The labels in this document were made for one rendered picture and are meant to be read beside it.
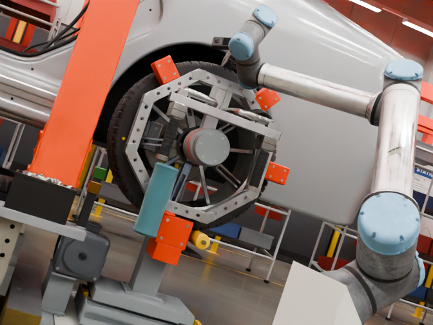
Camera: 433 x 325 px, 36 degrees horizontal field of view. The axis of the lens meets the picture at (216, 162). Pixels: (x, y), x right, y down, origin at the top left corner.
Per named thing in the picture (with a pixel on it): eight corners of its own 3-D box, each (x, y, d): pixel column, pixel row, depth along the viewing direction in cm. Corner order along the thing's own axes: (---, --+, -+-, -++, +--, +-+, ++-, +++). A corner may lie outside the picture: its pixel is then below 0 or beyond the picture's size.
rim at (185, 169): (119, 200, 274) (236, 209, 287) (126, 206, 252) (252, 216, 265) (131, 77, 273) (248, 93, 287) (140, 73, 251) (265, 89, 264)
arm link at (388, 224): (413, 284, 170) (425, 91, 218) (420, 243, 157) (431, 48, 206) (352, 275, 174) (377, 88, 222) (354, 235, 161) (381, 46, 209)
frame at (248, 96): (240, 234, 262) (284, 104, 264) (245, 236, 255) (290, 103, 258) (108, 191, 248) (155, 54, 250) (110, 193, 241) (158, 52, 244)
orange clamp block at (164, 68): (176, 78, 254) (166, 57, 253) (180, 77, 246) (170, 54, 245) (160, 86, 252) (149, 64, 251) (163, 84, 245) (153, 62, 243)
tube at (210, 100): (211, 113, 251) (220, 87, 251) (224, 111, 232) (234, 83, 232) (167, 97, 246) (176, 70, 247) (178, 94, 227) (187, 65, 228)
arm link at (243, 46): (251, 68, 235) (267, 48, 242) (249, 42, 227) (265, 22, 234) (228, 62, 239) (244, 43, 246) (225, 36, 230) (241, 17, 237)
